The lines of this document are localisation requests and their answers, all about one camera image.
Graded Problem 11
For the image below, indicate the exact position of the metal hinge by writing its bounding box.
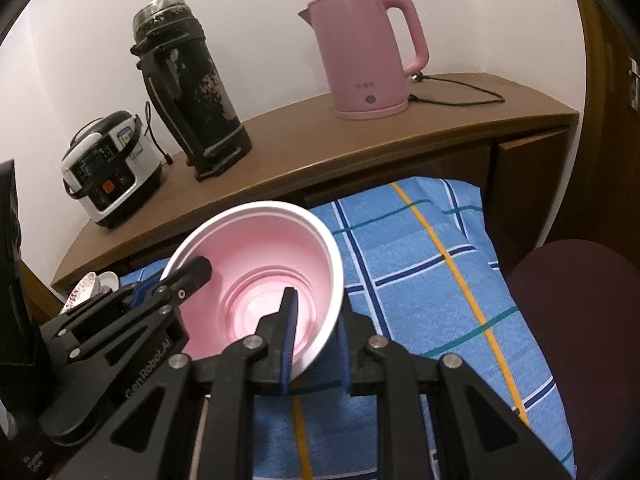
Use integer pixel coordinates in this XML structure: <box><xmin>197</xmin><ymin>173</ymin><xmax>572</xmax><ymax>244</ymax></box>
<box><xmin>627</xmin><ymin>57</ymin><xmax>640</xmax><ymax>106</ymax></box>

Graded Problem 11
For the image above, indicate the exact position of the dark maroon chair seat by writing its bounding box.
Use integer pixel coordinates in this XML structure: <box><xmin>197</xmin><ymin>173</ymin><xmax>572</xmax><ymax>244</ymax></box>
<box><xmin>505</xmin><ymin>240</ymin><xmax>640</xmax><ymax>480</ymax></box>

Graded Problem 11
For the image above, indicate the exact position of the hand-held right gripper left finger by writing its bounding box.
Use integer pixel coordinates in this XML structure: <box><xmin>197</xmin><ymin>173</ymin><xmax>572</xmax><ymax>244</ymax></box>
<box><xmin>70</xmin><ymin>287</ymin><xmax>301</xmax><ymax>480</ymax></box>

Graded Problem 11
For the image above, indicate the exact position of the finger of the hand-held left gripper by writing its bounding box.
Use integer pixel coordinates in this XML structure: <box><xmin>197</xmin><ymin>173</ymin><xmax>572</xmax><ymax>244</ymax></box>
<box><xmin>40</xmin><ymin>256</ymin><xmax>212</xmax><ymax>343</ymax></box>
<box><xmin>45</xmin><ymin>284</ymin><xmax>187</xmax><ymax>406</ymax></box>

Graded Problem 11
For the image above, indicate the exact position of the white plate with pink flowers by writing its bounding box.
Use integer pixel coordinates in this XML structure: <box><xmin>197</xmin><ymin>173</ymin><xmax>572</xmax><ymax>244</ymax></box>
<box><xmin>60</xmin><ymin>271</ymin><xmax>101</xmax><ymax>316</ymax></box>

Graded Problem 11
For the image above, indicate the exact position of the black rice cooker cord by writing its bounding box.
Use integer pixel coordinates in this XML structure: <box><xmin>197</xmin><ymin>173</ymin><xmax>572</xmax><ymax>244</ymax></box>
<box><xmin>144</xmin><ymin>101</ymin><xmax>173</xmax><ymax>166</ymax></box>

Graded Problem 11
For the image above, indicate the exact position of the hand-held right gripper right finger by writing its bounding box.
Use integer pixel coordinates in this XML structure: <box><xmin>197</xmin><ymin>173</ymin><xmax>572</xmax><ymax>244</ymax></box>
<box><xmin>337</xmin><ymin>310</ymin><xmax>571</xmax><ymax>480</ymax></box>

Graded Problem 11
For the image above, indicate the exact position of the pink electric kettle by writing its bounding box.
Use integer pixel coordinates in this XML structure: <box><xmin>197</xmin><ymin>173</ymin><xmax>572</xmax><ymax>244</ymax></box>
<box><xmin>298</xmin><ymin>0</ymin><xmax>431</xmax><ymax>121</ymax></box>

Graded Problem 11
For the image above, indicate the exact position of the white rice cooker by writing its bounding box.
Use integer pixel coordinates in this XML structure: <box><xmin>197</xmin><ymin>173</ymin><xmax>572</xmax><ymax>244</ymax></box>
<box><xmin>61</xmin><ymin>111</ymin><xmax>165</xmax><ymax>229</ymax></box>

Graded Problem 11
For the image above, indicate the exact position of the black thermos flask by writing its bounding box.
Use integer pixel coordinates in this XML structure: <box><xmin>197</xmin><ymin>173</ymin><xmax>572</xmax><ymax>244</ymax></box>
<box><xmin>130</xmin><ymin>0</ymin><xmax>252</xmax><ymax>182</ymax></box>

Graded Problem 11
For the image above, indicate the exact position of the black kettle cable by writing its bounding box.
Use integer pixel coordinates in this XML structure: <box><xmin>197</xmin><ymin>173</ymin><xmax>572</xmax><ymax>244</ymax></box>
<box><xmin>409</xmin><ymin>73</ymin><xmax>507</xmax><ymax>107</ymax></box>

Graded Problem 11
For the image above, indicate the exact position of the brown wooden cabinet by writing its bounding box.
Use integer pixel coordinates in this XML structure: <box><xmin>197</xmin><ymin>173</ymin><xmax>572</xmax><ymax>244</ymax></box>
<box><xmin>50</xmin><ymin>72</ymin><xmax>581</xmax><ymax>301</ymax></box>

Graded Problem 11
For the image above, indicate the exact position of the brown wooden panel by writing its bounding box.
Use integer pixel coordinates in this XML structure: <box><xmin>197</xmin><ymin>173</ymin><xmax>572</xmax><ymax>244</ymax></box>
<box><xmin>567</xmin><ymin>0</ymin><xmax>640</xmax><ymax>251</ymax></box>

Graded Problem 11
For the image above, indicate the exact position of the blue plaid cloth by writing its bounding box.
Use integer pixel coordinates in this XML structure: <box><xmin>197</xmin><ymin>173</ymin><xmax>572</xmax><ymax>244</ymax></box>
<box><xmin>120</xmin><ymin>176</ymin><xmax>576</xmax><ymax>480</ymax></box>

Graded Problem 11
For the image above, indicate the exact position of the red bowl with pink inside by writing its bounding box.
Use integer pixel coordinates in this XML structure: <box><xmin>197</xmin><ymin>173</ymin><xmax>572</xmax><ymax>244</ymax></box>
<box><xmin>160</xmin><ymin>201</ymin><xmax>346</xmax><ymax>388</ymax></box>

